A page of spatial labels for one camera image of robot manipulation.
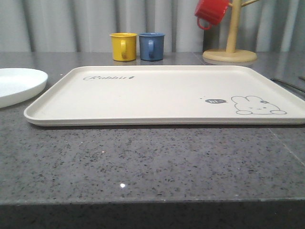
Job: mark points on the cream rabbit serving tray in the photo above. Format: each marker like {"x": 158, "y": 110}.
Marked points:
{"x": 165, "y": 95}

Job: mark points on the wooden mug tree stand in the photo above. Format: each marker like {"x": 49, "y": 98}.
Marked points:
{"x": 231, "y": 54}

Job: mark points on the yellow mug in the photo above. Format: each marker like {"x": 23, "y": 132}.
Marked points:
{"x": 123, "y": 46}

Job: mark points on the red mug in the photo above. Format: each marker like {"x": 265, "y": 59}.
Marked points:
{"x": 212, "y": 11}

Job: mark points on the white round plate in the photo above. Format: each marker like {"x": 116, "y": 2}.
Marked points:
{"x": 20, "y": 84}

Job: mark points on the silver metal chopstick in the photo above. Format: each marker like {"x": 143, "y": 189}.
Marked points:
{"x": 294, "y": 88}

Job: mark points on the blue mug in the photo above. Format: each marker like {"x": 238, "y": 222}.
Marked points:
{"x": 151, "y": 46}

